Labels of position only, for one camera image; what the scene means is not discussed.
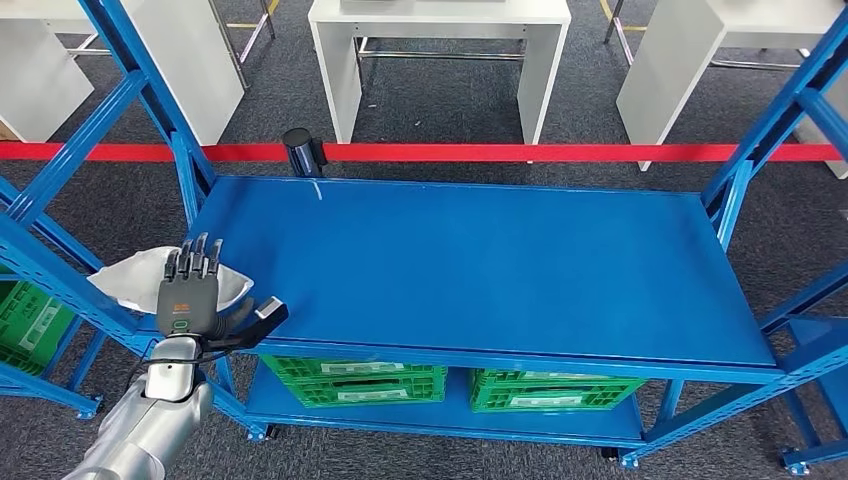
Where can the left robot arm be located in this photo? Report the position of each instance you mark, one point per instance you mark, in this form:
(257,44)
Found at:
(152,424)

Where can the green plastic crate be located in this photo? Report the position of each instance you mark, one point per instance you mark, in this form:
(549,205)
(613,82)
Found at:
(556,394)
(358,391)
(30,324)

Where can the red barrier belt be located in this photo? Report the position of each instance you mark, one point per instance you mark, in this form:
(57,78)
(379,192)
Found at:
(530,153)

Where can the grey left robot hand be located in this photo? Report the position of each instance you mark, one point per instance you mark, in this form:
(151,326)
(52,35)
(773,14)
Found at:
(189,301)

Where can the large blue metal shelf rack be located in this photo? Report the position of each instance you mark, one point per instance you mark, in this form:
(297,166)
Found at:
(477,265)

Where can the white moulded plastic part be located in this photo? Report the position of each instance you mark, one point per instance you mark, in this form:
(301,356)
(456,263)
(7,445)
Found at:
(129,281)

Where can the white table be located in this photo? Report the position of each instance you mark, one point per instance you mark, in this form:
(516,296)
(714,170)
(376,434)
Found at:
(33,86)
(437,13)
(662,86)

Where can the black stanchion post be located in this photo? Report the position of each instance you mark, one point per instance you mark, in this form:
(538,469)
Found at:
(301,156)

